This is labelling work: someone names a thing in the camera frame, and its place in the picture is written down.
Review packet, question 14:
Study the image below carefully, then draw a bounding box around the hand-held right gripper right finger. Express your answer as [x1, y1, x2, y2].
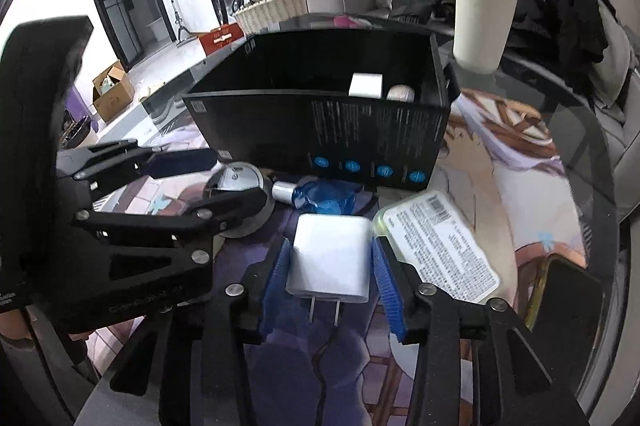
[372, 236, 593, 426]

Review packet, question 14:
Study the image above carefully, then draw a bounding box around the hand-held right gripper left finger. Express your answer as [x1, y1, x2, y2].
[109, 236, 296, 426]

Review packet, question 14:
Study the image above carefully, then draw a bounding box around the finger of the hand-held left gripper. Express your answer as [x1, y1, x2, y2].
[57, 139, 222, 198]
[72, 187, 274, 281]

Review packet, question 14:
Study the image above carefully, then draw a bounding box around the large white plug charger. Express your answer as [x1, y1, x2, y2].
[285, 213, 375, 331]

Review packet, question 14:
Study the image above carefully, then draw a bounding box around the black cardboard box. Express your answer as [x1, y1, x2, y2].
[181, 29, 461, 193]

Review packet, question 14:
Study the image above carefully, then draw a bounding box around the small white charger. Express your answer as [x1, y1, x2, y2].
[349, 73, 385, 100]

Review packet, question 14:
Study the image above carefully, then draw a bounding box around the person's left hand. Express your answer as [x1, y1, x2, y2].
[0, 310, 36, 343]

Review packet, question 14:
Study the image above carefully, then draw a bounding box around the white power bank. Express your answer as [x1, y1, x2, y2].
[372, 190, 502, 304]

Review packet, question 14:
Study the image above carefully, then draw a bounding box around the brown cardboard box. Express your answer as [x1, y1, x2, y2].
[91, 61, 136, 123]

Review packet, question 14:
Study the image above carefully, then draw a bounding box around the red box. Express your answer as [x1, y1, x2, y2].
[198, 22, 246, 55]

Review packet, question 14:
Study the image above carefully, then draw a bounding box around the white waste bin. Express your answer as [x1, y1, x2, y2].
[147, 19, 169, 45]

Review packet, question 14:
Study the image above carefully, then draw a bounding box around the upright mop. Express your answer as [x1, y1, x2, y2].
[159, 0, 194, 46]

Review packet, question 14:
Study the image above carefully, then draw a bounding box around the printed table mat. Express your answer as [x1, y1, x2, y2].
[90, 86, 591, 426]

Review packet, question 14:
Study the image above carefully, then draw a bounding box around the wicker basket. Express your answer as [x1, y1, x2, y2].
[234, 0, 307, 38]

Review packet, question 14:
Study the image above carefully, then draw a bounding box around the dark phone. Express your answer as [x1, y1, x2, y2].
[520, 253, 616, 359]

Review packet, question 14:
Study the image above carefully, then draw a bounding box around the cream tumbler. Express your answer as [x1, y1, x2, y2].
[452, 0, 520, 75]

